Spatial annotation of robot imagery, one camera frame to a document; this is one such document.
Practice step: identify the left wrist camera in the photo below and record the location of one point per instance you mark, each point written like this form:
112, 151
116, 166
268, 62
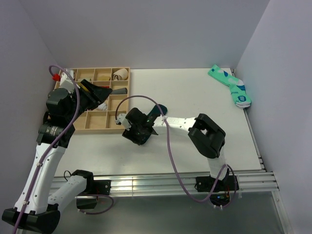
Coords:
63, 81

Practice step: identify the mustard yellow rolled sock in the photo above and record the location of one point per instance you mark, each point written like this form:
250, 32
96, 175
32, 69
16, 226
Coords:
83, 87

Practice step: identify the dark grey rolled sock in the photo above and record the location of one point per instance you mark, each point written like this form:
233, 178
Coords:
121, 91

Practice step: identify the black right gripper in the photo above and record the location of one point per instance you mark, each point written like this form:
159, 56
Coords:
128, 133

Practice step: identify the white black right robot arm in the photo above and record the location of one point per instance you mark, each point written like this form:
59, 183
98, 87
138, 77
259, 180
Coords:
204, 133

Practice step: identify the dark green reindeer sock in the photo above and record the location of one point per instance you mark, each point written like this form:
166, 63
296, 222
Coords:
155, 112

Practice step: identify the cream brown rolled sock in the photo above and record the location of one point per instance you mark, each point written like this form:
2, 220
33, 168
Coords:
121, 74

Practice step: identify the mint green patterned sock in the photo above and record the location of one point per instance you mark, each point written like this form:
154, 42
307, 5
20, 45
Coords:
236, 86

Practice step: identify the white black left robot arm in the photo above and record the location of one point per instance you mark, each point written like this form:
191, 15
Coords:
36, 210

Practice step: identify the wooden compartment tray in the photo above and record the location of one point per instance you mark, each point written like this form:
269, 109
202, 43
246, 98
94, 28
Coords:
102, 122

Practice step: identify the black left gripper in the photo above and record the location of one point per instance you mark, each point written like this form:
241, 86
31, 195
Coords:
98, 94

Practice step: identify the white sock black stripes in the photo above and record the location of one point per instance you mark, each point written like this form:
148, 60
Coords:
102, 107

